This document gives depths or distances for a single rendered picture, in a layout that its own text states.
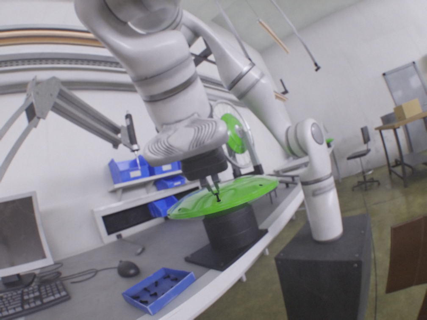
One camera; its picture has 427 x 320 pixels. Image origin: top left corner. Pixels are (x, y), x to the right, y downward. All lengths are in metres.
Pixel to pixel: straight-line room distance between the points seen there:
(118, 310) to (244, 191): 0.36
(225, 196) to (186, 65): 0.26
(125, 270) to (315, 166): 0.55
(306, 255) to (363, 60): 5.16
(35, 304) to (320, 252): 0.72
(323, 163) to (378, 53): 5.20
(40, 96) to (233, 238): 0.60
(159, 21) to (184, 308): 0.43
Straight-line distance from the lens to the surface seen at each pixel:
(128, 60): 0.18
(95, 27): 0.18
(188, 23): 0.45
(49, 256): 0.79
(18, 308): 0.58
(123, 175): 1.09
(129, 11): 0.18
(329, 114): 5.01
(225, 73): 0.42
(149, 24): 0.25
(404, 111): 3.18
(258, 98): 0.42
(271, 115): 0.45
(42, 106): 0.52
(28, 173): 1.28
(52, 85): 0.57
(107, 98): 1.52
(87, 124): 0.63
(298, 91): 5.23
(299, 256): 0.50
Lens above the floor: 1.12
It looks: 5 degrees up
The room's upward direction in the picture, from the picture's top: 17 degrees counter-clockwise
